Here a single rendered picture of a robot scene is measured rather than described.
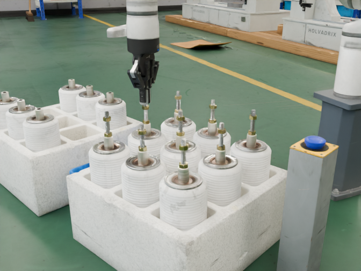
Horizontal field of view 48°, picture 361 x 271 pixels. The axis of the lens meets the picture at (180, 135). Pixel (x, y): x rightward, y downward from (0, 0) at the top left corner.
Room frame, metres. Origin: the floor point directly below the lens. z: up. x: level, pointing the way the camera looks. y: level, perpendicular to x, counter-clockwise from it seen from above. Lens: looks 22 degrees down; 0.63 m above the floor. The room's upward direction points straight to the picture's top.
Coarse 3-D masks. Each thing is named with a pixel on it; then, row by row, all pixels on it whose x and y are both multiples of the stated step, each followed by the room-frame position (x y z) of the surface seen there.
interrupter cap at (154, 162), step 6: (132, 156) 0.81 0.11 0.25; (150, 156) 0.82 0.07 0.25; (156, 156) 0.81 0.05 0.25; (126, 162) 0.78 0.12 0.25; (132, 162) 0.79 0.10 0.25; (150, 162) 0.79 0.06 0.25; (156, 162) 0.79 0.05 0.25; (132, 168) 0.76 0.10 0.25; (138, 168) 0.75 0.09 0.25; (144, 168) 0.75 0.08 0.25; (150, 168) 0.76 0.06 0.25
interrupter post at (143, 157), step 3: (138, 150) 0.79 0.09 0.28; (147, 150) 0.79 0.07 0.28; (138, 153) 0.78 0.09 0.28; (141, 153) 0.78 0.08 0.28; (144, 153) 0.78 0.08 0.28; (147, 153) 0.79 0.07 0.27; (138, 156) 0.78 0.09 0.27; (141, 156) 0.78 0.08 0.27; (144, 156) 0.78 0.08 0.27; (147, 156) 0.78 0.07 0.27; (138, 159) 0.78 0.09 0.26; (141, 159) 0.78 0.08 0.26; (144, 159) 0.78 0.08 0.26; (147, 159) 0.78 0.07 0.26; (138, 162) 0.78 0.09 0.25; (141, 162) 0.78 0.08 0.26; (144, 162) 0.78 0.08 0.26; (147, 162) 0.78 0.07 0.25
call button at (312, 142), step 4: (308, 136) 0.75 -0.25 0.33; (312, 136) 0.75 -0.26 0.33; (316, 136) 0.75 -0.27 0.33; (308, 140) 0.72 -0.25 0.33; (312, 140) 0.72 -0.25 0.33; (316, 140) 0.72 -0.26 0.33; (320, 140) 0.72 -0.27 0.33; (324, 140) 0.72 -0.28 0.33; (308, 144) 0.72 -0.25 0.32; (312, 144) 0.72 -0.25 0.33; (316, 144) 0.71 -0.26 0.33; (320, 144) 0.71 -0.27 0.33; (324, 144) 0.72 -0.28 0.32; (312, 148) 0.72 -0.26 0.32; (316, 148) 0.72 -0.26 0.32; (320, 148) 0.72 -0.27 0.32
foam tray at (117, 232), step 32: (96, 192) 0.79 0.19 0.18; (256, 192) 0.78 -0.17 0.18; (96, 224) 0.79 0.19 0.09; (128, 224) 0.71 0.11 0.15; (160, 224) 0.66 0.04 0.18; (224, 224) 0.68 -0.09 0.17; (256, 224) 0.77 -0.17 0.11; (128, 256) 0.71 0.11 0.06; (160, 256) 0.65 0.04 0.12; (192, 256) 0.61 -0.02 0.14; (224, 256) 0.69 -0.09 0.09; (256, 256) 0.78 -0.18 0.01
